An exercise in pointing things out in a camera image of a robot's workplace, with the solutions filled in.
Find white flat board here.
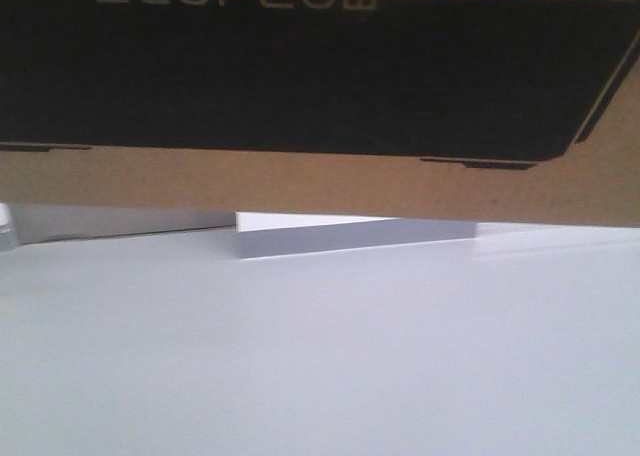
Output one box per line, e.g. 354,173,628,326
233,212,478,260

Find grey flat panel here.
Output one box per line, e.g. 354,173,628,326
1,203,236,251

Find brown EcoFlow cardboard box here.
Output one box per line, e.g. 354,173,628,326
1,0,639,227

